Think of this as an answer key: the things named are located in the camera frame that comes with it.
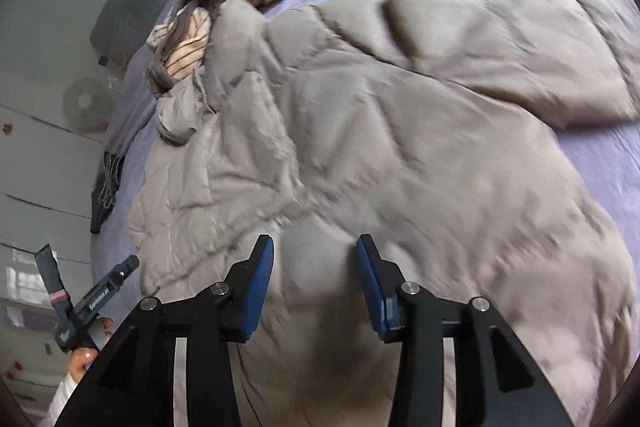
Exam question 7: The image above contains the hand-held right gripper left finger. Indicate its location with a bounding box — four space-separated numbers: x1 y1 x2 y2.
54 234 275 427

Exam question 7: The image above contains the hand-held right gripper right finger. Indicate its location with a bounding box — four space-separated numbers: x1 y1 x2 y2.
356 234 576 427

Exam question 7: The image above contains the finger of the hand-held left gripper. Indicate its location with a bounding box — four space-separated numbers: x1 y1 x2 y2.
72 255 141 324
36 244 69 309

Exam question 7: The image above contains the taupe puffer jacket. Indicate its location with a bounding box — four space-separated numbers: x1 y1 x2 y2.
127 0 640 427

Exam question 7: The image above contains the person's left forearm white sleeve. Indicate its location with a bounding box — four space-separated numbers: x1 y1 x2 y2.
36 371 82 427

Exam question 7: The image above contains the person's left hand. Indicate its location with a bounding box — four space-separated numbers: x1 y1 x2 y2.
67 316 115 380

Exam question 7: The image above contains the dark green cloth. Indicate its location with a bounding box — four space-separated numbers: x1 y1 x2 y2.
90 151 126 235

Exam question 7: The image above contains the white fan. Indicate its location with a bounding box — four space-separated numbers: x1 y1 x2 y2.
62 78 113 130

